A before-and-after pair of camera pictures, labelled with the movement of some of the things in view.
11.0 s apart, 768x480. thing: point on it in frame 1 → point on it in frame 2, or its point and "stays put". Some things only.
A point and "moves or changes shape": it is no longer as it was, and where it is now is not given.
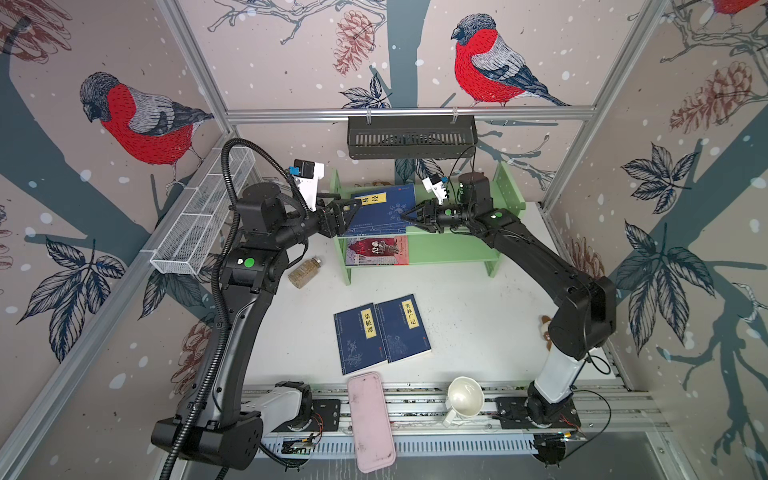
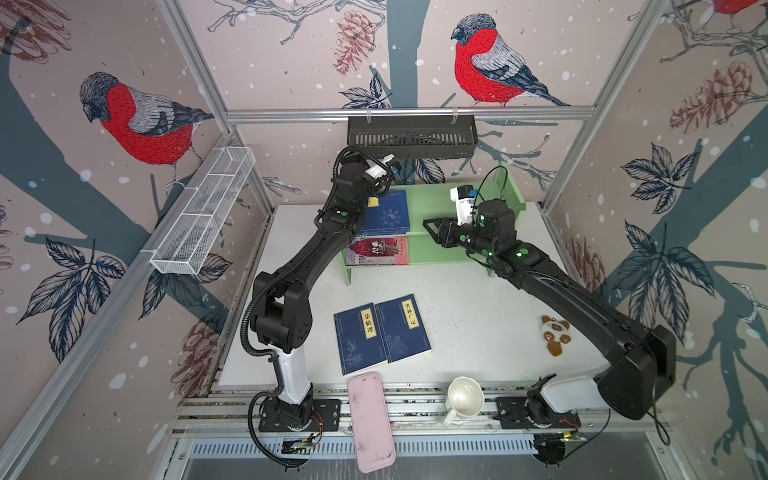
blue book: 380,212 moves or changes shape
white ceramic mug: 465,398 stays put
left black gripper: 337,226 → 375,189
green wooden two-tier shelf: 480,247 stays put
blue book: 402,328 stays put
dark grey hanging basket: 411,137 stays put
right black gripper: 433,218 → 449,230
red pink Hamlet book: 377,251 stays put
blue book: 359,339 stays put
